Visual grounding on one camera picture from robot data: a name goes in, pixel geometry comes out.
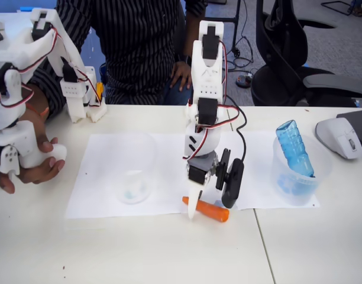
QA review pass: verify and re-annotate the orange carrot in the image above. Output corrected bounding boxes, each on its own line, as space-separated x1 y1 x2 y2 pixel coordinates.
182 196 231 223

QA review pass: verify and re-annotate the white leader arm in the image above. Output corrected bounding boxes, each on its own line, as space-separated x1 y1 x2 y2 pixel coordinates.
0 8 108 178

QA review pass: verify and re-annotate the person's right forearm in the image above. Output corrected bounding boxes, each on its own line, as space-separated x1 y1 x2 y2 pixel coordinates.
22 83 51 117

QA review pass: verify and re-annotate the person's left forearm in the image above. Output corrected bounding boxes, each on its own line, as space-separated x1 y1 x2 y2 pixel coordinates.
183 11 196 57

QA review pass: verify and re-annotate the blue plastic bottle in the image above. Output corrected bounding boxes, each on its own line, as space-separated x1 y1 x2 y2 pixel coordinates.
275 119 316 179

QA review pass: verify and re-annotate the person's left hand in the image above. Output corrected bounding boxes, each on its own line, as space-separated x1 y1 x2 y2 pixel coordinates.
170 60 193 91

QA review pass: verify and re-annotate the person's right hand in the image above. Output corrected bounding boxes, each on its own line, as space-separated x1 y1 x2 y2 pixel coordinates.
0 113 66 195

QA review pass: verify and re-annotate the empty-looking clear plastic cup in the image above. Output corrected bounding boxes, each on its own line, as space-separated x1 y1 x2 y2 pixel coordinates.
105 132 158 205

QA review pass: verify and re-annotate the clear plastic cup blue bottom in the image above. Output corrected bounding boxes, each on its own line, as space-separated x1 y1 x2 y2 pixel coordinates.
271 134 332 206

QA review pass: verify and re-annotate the white paper green leaf logo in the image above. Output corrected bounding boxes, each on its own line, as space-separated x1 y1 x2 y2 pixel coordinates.
62 133 207 231

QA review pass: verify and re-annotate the orange black floor device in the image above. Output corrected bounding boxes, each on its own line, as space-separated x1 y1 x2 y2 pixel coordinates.
235 75 254 89

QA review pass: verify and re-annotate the white computer mouse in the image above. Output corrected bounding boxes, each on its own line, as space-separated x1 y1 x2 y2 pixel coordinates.
315 117 362 160

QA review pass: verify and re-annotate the person in striped shirt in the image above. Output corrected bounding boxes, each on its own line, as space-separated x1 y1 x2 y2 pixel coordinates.
30 0 210 106

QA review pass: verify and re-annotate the black office chair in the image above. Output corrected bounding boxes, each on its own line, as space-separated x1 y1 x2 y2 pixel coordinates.
251 0 362 108

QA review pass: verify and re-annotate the black webcam with mount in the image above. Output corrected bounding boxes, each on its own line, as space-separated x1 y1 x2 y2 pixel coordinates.
215 149 245 209

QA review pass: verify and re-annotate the black webcam cable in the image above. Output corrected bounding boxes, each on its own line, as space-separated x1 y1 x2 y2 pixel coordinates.
221 104 248 163

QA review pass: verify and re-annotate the black floor cable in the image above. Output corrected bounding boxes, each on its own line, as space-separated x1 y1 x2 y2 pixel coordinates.
227 35 258 78

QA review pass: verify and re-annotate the black metal stand frame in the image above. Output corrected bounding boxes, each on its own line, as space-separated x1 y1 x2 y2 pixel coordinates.
221 0 243 59

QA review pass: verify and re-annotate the orange thread bracelet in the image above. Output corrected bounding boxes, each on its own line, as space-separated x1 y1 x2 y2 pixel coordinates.
24 104 50 120

